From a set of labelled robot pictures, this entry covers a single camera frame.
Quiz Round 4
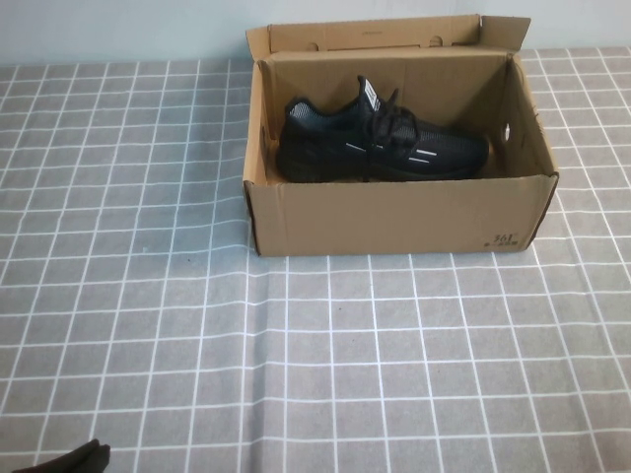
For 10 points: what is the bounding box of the black mesh sneaker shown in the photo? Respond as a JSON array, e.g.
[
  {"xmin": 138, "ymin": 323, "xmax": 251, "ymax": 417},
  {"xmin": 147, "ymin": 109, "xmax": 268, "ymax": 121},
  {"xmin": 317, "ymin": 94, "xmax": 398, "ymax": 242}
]
[{"xmin": 279, "ymin": 74, "xmax": 492, "ymax": 184}]

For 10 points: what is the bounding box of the brown cardboard shoe box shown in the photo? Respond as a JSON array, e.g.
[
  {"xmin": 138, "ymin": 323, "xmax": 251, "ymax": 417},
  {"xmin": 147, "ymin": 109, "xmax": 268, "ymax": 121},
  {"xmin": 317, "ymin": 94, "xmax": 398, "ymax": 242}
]
[{"xmin": 243, "ymin": 13, "xmax": 561, "ymax": 257}]

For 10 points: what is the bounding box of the grey white-checked tablecloth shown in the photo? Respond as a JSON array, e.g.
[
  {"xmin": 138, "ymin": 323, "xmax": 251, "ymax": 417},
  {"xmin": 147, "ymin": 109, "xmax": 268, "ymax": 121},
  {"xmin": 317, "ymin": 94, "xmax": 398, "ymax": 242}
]
[{"xmin": 0, "ymin": 46, "xmax": 631, "ymax": 473}]

